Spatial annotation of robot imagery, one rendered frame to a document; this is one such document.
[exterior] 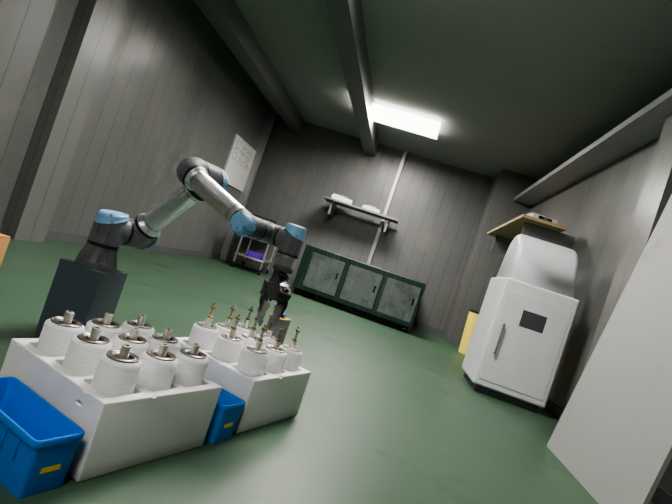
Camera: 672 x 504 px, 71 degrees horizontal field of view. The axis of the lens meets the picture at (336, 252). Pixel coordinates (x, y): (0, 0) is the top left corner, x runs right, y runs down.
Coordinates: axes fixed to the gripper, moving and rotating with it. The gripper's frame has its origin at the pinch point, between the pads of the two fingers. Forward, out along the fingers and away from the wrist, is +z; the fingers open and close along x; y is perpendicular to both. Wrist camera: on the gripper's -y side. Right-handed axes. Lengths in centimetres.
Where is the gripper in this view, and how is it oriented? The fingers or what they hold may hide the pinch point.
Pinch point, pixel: (266, 324)
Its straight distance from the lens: 163.9
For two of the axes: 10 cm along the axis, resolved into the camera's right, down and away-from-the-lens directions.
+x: -8.6, -3.0, -4.2
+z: -3.2, 9.5, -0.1
